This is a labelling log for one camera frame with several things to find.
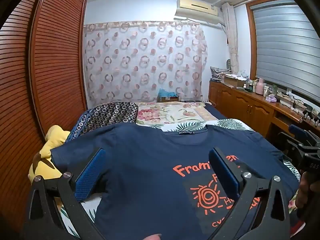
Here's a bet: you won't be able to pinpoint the cardboard box with blue cloth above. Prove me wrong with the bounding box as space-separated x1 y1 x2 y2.
157 89 180 102

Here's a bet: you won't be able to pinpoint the dark ring-patterned pillow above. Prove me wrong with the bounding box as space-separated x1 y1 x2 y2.
69 102 139 137

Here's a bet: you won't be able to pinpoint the flat cardboard box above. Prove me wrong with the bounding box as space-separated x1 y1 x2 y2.
223 75 247 88

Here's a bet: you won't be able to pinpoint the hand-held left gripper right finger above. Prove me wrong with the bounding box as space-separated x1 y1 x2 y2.
207 147 292 240

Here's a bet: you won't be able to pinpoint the pink thermos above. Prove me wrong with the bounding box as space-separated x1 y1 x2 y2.
255 78 265 95

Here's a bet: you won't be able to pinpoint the ring-patterned sheer curtain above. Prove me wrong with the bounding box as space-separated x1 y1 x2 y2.
83 21 208 103

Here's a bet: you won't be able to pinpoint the wall air conditioner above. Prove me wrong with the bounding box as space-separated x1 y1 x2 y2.
175 0 225 25

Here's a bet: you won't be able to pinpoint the wooden louvered wardrobe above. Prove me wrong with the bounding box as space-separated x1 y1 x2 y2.
0 0 88 230

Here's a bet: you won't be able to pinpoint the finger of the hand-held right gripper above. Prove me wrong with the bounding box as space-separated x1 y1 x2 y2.
289 124 320 147
277 131 309 157

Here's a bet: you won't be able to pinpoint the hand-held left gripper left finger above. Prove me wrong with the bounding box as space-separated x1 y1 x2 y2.
29 148 110 240

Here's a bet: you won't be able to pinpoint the navy printed t-shirt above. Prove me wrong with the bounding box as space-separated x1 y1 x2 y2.
50 124 300 240

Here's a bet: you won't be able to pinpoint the tied beige curtain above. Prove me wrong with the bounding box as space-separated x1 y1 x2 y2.
222 2 240 74

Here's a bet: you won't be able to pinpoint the fern leaf bed sheet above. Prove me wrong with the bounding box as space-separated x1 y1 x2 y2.
54 119 304 240

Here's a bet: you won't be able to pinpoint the wooden cabinet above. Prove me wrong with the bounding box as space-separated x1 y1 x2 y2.
209 79 320 140

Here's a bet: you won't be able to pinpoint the floral blanket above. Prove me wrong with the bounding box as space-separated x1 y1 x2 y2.
136 101 219 127

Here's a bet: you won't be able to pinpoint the yellow plush toy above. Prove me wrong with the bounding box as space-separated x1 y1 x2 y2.
28 125 72 184

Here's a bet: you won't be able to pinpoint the grey window blind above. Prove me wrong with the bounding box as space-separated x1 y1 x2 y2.
251 1 320 103

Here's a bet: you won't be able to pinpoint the folded patterned cloth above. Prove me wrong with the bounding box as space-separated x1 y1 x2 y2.
210 66 230 80

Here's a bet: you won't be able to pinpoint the person's right hand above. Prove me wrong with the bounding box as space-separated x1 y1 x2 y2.
295 172 313 209

